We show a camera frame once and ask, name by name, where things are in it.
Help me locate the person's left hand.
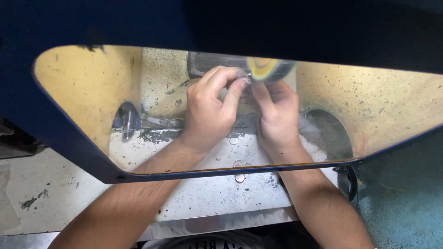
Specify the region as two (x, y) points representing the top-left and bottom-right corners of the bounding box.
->
(180, 66), (251, 153)

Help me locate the person's right hand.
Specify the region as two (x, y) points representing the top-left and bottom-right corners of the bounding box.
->
(239, 81), (302, 158)

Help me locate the spinning yellow-cored polishing wheel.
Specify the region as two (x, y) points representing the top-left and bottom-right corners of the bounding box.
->
(246, 57), (297, 82)

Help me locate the metal rod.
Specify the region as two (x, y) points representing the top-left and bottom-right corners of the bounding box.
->
(122, 109), (135, 142)

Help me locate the transparent yellowed guard window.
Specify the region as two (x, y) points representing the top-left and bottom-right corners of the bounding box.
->
(33, 45), (443, 174)

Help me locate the blue machine hood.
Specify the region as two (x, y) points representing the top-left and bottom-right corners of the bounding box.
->
(0, 0), (443, 184)

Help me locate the black metal handle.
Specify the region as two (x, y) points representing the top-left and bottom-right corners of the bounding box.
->
(334, 166), (358, 202)

